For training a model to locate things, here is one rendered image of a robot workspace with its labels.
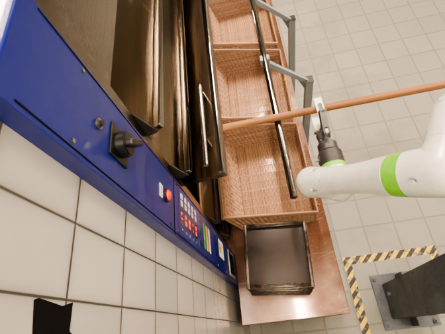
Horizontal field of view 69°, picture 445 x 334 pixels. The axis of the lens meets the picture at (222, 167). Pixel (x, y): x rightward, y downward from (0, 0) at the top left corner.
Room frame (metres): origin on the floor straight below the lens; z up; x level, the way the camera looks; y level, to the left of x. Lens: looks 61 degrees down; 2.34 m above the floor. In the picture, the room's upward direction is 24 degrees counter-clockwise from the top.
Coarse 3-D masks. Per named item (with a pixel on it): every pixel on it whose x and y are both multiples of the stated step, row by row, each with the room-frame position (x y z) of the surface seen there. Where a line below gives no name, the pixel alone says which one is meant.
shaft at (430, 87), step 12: (432, 84) 0.58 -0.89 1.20; (444, 84) 0.56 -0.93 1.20; (372, 96) 0.64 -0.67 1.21; (384, 96) 0.62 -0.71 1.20; (396, 96) 0.60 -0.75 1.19; (312, 108) 0.70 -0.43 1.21; (336, 108) 0.66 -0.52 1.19; (252, 120) 0.76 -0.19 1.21; (264, 120) 0.74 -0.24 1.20; (276, 120) 0.73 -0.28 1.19
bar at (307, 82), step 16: (256, 0) 1.54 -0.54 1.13; (256, 16) 1.37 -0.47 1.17; (288, 16) 1.51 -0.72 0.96; (256, 32) 1.27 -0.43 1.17; (288, 32) 1.51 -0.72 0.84; (288, 48) 1.52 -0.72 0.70; (272, 64) 1.08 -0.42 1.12; (272, 80) 0.95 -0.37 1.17; (304, 80) 1.03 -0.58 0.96; (272, 96) 0.86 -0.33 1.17; (304, 96) 1.04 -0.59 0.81; (272, 112) 0.79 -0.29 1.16; (304, 128) 1.02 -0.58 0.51; (288, 160) 0.54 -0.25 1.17; (288, 176) 0.48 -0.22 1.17
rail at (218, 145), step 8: (208, 24) 1.15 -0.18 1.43; (208, 32) 1.09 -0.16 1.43; (208, 40) 1.05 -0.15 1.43; (208, 48) 1.01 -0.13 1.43; (208, 56) 0.97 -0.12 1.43; (208, 64) 0.93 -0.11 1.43; (208, 72) 0.90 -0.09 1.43; (216, 96) 0.78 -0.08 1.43; (216, 104) 0.74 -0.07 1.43; (216, 112) 0.70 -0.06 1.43; (216, 120) 0.67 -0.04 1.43; (216, 128) 0.64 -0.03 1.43; (216, 136) 0.61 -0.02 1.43; (216, 144) 0.58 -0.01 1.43; (216, 152) 0.56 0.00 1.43
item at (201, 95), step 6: (198, 90) 0.80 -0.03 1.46; (204, 96) 0.79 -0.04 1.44; (204, 114) 0.70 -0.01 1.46; (204, 120) 0.67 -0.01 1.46; (204, 126) 0.65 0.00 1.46; (204, 132) 0.63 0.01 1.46; (204, 138) 0.60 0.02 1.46; (204, 144) 0.58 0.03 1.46; (210, 144) 0.60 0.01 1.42; (204, 150) 0.56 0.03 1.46; (204, 156) 0.54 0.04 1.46; (204, 162) 0.52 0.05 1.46
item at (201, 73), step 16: (192, 0) 1.37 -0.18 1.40; (192, 16) 1.27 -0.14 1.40; (208, 16) 1.21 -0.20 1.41; (192, 32) 1.17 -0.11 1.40; (192, 48) 1.08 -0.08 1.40; (192, 64) 1.00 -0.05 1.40; (192, 80) 0.92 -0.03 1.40; (208, 80) 0.88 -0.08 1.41; (192, 96) 0.85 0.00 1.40; (208, 96) 0.81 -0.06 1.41; (192, 112) 0.78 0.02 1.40; (208, 112) 0.74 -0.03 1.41; (192, 128) 0.71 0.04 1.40; (208, 128) 0.68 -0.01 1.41; (192, 144) 0.64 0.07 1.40; (192, 160) 0.58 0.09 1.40; (224, 160) 0.53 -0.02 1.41; (192, 176) 0.53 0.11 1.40; (208, 176) 0.50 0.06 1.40
